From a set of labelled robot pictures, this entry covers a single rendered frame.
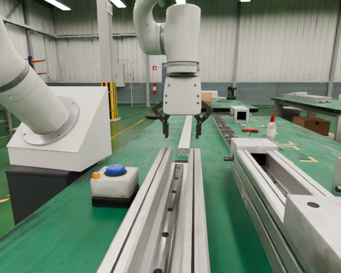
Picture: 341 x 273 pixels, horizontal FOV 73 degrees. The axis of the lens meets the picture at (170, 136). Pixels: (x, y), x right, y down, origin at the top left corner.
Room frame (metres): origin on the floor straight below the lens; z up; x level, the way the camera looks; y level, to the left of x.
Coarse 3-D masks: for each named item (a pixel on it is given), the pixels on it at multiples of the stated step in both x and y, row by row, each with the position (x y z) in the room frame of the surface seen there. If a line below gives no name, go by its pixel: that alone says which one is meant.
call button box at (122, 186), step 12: (132, 168) 0.48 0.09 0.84; (96, 180) 0.42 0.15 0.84; (108, 180) 0.42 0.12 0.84; (120, 180) 0.42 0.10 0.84; (132, 180) 0.44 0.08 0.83; (96, 192) 0.42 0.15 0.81; (108, 192) 0.42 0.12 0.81; (120, 192) 0.42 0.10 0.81; (132, 192) 0.43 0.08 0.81; (96, 204) 0.42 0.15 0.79; (108, 204) 0.42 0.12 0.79; (120, 204) 0.42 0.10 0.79
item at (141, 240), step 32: (160, 160) 0.46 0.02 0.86; (192, 160) 0.46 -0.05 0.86; (160, 192) 0.37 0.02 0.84; (192, 192) 0.31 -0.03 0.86; (128, 224) 0.23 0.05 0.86; (160, 224) 0.28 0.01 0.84; (192, 224) 0.23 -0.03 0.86; (128, 256) 0.18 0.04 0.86; (160, 256) 0.22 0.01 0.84; (192, 256) 0.18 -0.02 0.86
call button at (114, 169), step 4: (116, 164) 0.47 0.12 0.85; (120, 164) 0.47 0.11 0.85; (108, 168) 0.45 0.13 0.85; (112, 168) 0.45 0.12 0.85; (116, 168) 0.45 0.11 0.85; (120, 168) 0.45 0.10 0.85; (124, 168) 0.46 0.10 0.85; (108, 172) 0.44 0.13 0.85; (112, 172) 0.44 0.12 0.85; (116, 172) 0.44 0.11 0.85; (120, 172) 0.44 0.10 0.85
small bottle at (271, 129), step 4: (272, 116) 1.02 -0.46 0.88; (272, 120) 1.01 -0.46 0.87; (268, 124) 1.02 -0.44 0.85; (272, 124) 1.01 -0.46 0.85; (268, 128) 1.01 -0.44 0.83; (272, 128) 1.00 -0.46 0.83; (268, 132) 1.01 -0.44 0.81; (272, 132) 1.00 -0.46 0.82; (268, 136) 1.01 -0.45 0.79; (272, 136) 1.00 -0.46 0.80
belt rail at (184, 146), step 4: (188, 116) 1.57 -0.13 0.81; (188, 120) 1.39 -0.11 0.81; (184, 124) 1.26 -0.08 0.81; (188, 124) 1.25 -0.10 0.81; (184, 128) 1.12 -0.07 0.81; (188, 128) 1.12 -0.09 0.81; (184, 132) 1.03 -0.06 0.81; (188, 132) 1.03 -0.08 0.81; (184, 136) 0.94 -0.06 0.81; (188, 136) 0.94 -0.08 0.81; (180, 140) 0.87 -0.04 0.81; (184, 140) 0.87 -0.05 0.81; (188, 140) 0.87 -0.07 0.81; (180, 144) 0.81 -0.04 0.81; (184, 144) 0.81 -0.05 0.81; (188, 144) 0.81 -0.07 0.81; (180, 148) 0.76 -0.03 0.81; (184, 148) 0.76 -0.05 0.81; (188, 148) 0.76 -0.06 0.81; (180, 152) 0.76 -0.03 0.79; (184, 152) 0.76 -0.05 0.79; (188, 152) 0.78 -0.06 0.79; (184, 156) 0.76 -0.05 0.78
